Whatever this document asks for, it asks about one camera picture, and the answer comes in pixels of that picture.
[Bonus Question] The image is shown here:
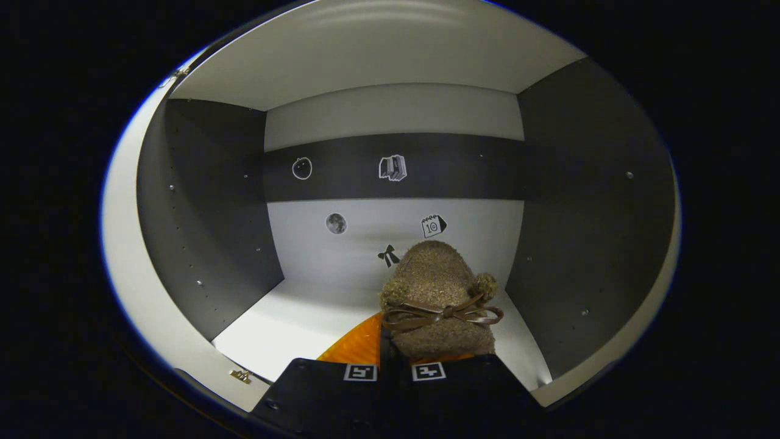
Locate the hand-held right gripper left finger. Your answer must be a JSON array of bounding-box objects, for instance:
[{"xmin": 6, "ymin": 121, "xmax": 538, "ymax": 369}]
[{"xmin": 253, "ymin": 312, "xmax": 394, "ymax": 435}]

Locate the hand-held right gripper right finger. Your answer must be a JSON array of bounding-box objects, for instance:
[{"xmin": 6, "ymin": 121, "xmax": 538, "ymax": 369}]
[{"xmin": 396, "ymin": 354, "xmax": 549, "ymax": 435}]

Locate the brown fuzzy shoe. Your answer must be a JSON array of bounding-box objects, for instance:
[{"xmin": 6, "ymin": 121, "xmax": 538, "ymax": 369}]
[{"xmin": 379, "ymin": 240, "xmax": 505, "ymax": 360}]

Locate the white cabinet door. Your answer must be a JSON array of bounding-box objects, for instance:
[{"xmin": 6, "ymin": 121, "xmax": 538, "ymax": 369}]
[
  {"xmin": 536, "ymin": 159, "xmax": 682, "ymax": 408},
  {"xmin": 101, "ymin": 61, "xmax": 269, "ymax": 412}
]

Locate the white shoe cabinet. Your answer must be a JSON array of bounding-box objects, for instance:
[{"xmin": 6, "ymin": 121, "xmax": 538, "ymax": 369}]
[{"xmin": 101, "ymin": 0, "xmax": 682, "ymax": 421}]

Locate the white cabinet shelf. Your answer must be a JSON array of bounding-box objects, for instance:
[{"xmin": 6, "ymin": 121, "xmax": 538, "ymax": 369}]
[
  {"xmin": 213, "ymin": 277, "xmax": 552, "ymax": 391},
  {"xmin": 171, "ymin": 0, "xmax": 586, "ymax": 112}
]

